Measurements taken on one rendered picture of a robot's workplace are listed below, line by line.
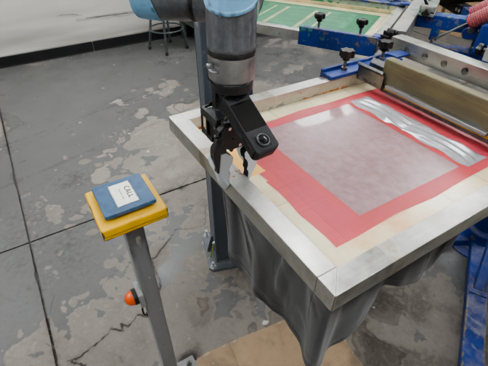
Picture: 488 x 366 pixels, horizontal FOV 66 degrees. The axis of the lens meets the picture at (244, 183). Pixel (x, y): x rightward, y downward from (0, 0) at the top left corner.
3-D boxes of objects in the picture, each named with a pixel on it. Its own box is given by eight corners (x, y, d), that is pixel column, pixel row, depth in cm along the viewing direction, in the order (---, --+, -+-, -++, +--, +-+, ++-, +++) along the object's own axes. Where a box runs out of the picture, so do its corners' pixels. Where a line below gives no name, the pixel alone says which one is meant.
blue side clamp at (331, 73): (328, 96, 110) (332, 74, 106) (317, 91, 113) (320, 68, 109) (397, 77, 122) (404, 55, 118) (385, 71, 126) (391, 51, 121)
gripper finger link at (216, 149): (228, 166, 70) (235, 124, 65) (233, 171, 69) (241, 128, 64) (206, 170, 67) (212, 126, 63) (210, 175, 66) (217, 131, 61)
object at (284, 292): (311, 378, 90) (340, 264, 62) (221, 253, 119) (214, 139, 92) (321, 371, 91) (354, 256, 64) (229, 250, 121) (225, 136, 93)
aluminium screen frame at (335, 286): (330, 312, 53) (335, 297, 51) (169, 130, 92) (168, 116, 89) (588, 155, 86) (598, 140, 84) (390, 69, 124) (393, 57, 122)
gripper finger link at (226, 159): (213, 176, 75) (220, 135, 70) (229, 192, 71) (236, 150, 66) (200, 179, 73) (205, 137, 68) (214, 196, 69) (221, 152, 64)
